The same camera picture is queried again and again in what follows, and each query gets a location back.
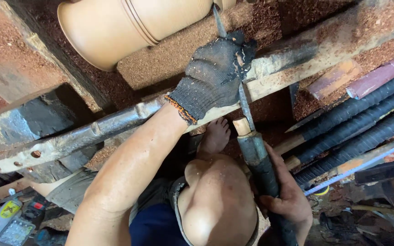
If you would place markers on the person's left fingers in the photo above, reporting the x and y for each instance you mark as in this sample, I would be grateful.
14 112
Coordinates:
239 47

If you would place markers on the blue cloth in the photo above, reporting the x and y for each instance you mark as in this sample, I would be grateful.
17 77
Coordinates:
156 225

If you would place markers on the white bottle with yellow label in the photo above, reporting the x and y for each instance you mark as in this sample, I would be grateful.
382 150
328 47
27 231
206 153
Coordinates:
2 218

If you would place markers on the clear blister pack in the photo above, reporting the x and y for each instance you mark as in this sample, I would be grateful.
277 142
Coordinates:
14 234

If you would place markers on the person's left hand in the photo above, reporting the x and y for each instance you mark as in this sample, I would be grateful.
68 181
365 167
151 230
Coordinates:
207 78

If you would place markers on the person's bare leg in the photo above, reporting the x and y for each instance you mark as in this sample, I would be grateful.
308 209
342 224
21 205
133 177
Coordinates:
217 198

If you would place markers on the pale wooden stick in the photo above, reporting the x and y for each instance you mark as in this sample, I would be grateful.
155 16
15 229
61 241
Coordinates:
388 211

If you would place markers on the black and red device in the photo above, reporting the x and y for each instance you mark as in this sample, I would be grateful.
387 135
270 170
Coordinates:
36 208

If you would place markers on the person's right hand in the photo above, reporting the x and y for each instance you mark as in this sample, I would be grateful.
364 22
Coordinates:
291 194

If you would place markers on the grey metal bar with holes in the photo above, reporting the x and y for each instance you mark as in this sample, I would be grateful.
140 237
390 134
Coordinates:
80 136

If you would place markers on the reddish-brown wood piece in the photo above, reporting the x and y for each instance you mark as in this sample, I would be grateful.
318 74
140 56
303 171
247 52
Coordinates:
375 78

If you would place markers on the turned pale wooden vase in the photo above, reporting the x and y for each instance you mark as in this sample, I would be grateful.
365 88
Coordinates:
115 30

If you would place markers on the dark lathe bed beam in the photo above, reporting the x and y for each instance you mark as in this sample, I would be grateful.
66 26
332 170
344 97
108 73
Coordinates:
53 44

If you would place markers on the blue and white tape strip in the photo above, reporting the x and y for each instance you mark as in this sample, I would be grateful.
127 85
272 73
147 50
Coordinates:
357 167

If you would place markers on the orange wood block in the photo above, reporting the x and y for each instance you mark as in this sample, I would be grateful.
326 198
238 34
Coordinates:
333 78

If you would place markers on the dark wooden plank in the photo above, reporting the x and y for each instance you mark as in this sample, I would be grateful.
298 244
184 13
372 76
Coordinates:
385 170

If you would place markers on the grey metal block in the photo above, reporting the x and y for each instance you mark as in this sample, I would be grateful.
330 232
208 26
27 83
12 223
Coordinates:
36 116

